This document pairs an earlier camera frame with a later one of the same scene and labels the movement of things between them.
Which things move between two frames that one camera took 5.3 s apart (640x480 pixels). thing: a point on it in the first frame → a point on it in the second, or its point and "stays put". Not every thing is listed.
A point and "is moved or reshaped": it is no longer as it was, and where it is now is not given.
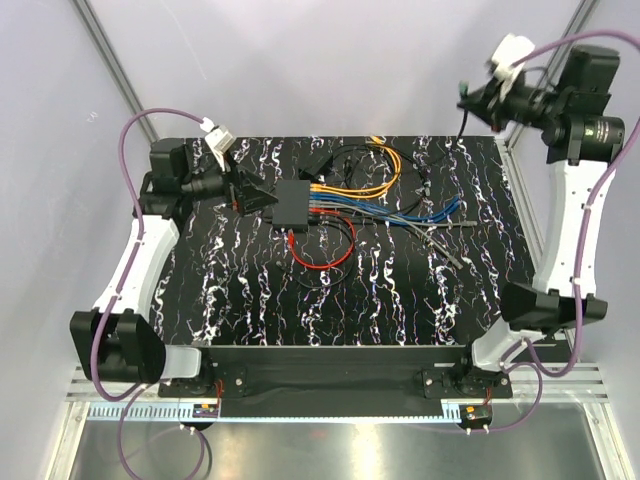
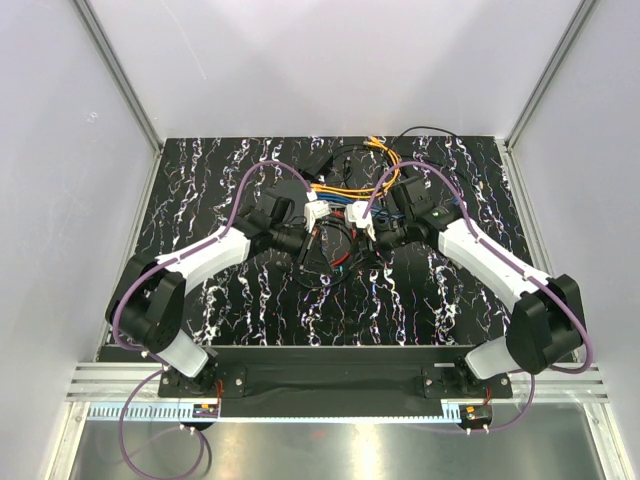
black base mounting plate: (343, 372) stays put
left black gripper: (242, 190) → (313, 259)
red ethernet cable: (290, 239) is moved or reshaped
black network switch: (292, 211) stays put
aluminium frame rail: (583, 383) stays put
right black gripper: (478, 103) → (368, 250)
